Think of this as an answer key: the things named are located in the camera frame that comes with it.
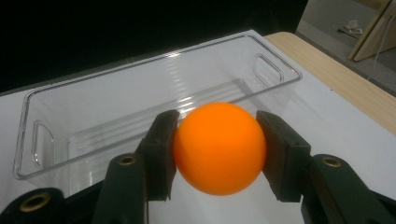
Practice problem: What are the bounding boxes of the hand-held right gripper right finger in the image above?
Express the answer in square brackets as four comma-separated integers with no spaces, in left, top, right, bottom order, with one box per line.
[255,109,396,224]

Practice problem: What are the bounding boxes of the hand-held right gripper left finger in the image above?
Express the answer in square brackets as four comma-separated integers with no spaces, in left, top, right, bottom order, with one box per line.
[91,108,181,224]

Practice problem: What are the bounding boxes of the orange ball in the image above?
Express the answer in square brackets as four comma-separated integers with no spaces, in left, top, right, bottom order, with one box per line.
[172,102,268,197]

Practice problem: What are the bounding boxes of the clear plastic container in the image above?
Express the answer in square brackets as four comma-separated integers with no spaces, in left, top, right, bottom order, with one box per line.
[12,33,304,198]

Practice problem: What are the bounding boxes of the wooden table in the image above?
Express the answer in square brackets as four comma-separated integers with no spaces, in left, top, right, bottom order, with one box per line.
[263,31,396,136]

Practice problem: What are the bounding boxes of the crumpled paper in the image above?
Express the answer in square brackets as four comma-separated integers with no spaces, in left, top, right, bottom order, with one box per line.
[336,19,364,35]

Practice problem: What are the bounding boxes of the wooden furniture leg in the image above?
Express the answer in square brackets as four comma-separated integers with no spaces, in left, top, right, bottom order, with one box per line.
[346,0,396,63]

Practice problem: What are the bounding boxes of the white floor cable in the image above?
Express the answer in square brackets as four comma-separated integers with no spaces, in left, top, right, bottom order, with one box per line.
[366,14,396,82]

